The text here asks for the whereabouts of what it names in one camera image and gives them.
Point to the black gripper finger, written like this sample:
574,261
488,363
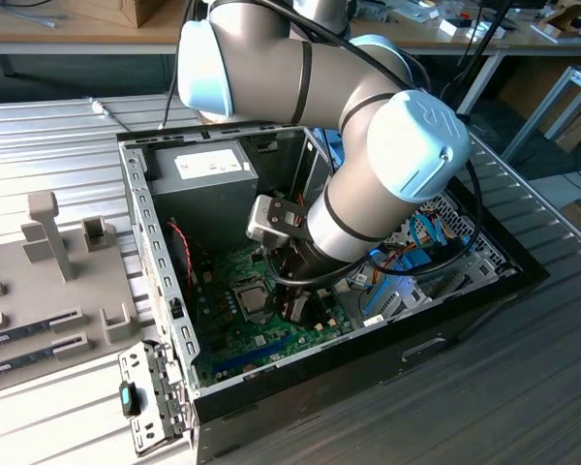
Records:
297,307

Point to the small silver CPU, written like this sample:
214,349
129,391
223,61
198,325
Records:
252,300

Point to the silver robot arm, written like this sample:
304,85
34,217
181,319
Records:
358,218

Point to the blue expansion slot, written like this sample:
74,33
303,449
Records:
252,354

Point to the green motherboard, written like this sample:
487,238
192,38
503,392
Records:
232,339

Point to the black open PC case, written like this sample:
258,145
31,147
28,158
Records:
319,382

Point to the grey metal drive cage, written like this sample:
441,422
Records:
314,169

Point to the hard disk in blue carrier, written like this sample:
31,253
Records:
416,261

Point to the grey power supply unit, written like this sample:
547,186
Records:
203,203

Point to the black case fan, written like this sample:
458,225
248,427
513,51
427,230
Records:
180,266

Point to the perforated metal disk cage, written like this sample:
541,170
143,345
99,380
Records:
452,218

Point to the grey parts rack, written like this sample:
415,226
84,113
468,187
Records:
97,286

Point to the small white box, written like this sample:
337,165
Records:
452,28

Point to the dark RAM stick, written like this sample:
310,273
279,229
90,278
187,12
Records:
14,335
14,364

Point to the black stand pole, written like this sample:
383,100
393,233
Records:
484,35

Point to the wooden desk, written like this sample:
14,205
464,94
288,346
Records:
523,41
29,31

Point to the cardboard stand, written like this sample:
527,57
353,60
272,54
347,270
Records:
561,17

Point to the blue disk bay rail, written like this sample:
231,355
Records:
377,298

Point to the metal slot cover bracket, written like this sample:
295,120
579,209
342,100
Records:
147,397

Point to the black blue bracket latch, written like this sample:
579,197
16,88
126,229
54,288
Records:
130,399

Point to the aluminium profile frame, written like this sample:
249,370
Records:
537,114

